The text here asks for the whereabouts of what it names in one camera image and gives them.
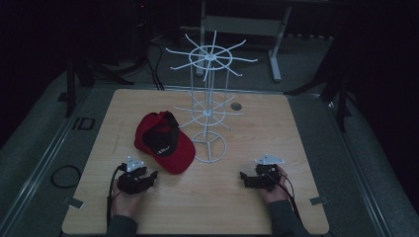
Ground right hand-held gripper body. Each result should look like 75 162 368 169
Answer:
253 153 286 193

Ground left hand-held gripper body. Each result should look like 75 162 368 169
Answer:
117 155 150 196

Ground person's left hand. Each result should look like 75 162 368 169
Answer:
110 180 146 220

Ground person's right hand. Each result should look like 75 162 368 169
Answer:
258 165 293 204

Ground red and black cap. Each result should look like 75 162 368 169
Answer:
133 111 197 176

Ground black tripod stand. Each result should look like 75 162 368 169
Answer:
285 39 360 133
63 48 136 119

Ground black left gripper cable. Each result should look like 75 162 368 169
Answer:
105 163 127 228

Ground black floor bracket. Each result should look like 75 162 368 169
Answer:
71 117 97 131

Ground black cable loop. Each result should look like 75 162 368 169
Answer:
50 164 82 190

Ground white wire display rack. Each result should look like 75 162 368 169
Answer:
164 30 259 164

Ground black floor cables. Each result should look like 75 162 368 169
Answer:
144 39 166 91

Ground white metal table frame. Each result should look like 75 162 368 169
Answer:
196 0 294 83

